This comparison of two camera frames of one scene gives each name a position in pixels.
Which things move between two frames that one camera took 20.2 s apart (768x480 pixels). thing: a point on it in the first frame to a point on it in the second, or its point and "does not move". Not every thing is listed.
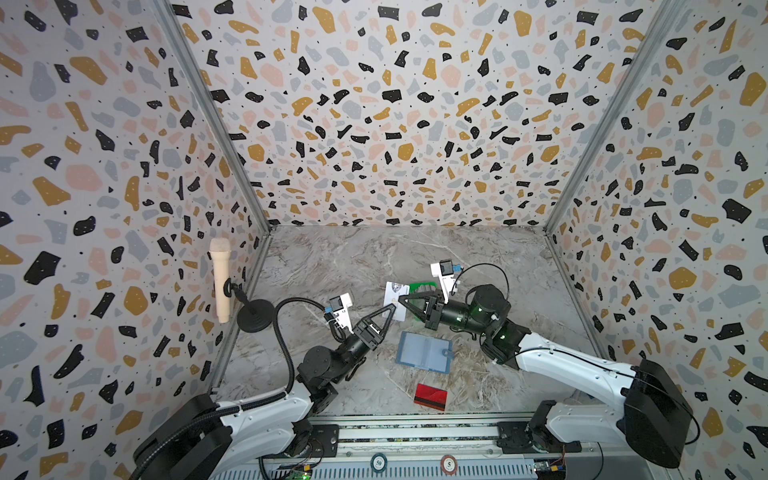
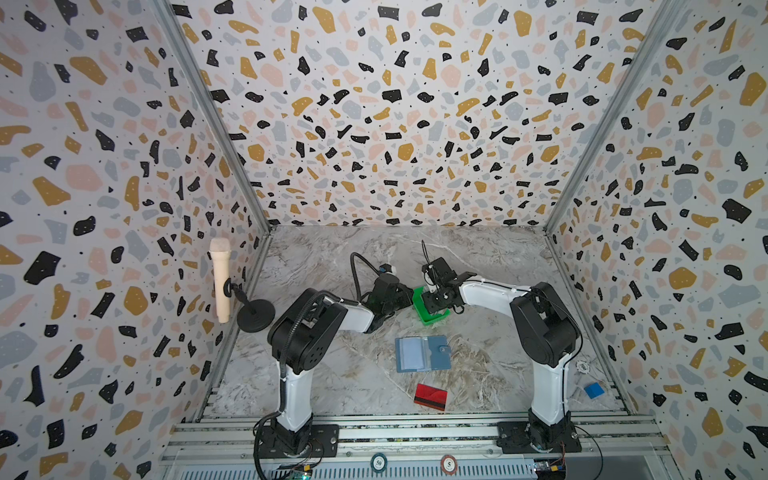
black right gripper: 447,311 to 428,299
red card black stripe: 431,397 does not move
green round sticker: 379,462 does not move
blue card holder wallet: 425,352 does not move
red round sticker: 449,464 does not move
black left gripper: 373,337 to 408,293
